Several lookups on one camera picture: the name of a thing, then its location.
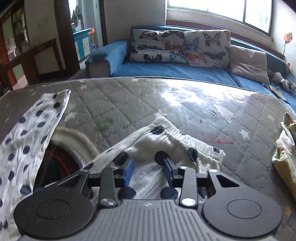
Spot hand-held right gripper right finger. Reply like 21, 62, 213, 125
162, 159, 245, 207

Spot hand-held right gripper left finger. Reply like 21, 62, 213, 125
53, 159, 135, 208

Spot white polka dot pants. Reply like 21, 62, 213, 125
0, 89, 226, 234

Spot round black induction cooktop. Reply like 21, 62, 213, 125
35, 139, 85, 193

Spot grey quilted star table cover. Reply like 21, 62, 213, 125
0, 77, 296, 241

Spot blue sofa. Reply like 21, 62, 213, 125
85, 25, 296, 109

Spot yellow floral cloth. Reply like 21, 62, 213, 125
272, 112, 296, 193

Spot wide butterfly print cushion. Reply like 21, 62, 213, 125
129, 26, 188, 64

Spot square butterfly print cushion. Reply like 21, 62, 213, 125
183, 30, 231, 67

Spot beige pillow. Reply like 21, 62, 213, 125
229, 44, 270, 84

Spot blue and white cabinet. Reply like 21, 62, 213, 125
73, 28, 93, 62

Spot grey stuffed toy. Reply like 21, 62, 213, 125
272, 72, 296, 95

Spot dark wooden console desk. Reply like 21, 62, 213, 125
0, 38, 66, 91

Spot window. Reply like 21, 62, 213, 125
166, 0, 274, 36

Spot dark wooden shelf unit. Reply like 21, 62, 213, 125
0, 0, 31, 91

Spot dark wooden door frame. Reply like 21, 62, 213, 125
54, 0, 109, 70

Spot flower wall decoration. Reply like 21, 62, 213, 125
283, 32, 294, 59

